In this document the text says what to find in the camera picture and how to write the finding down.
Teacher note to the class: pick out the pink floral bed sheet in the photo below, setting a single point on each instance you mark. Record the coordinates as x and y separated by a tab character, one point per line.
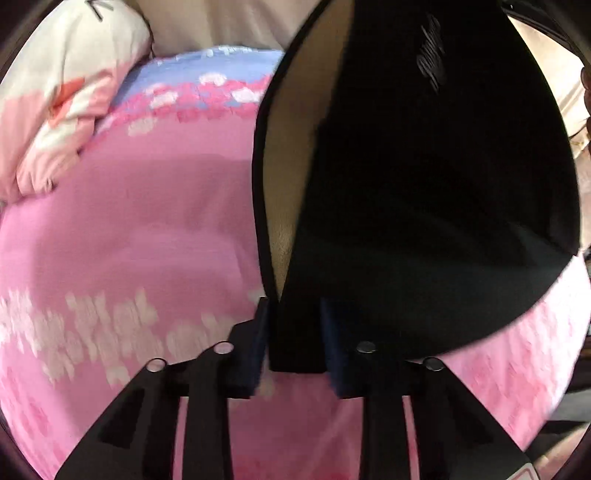
138	207

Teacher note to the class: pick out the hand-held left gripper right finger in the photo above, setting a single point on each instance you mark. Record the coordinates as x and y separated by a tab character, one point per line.
333	364

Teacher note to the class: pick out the white and pink printed quilt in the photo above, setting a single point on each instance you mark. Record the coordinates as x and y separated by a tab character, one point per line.
69	92

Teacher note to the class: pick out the beige headboard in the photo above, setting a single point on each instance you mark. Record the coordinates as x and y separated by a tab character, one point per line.
221	23

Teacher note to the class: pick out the black pants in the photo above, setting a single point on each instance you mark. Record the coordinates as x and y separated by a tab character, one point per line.
415	184

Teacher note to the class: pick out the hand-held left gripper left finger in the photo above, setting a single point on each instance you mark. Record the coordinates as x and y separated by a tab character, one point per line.
257	344

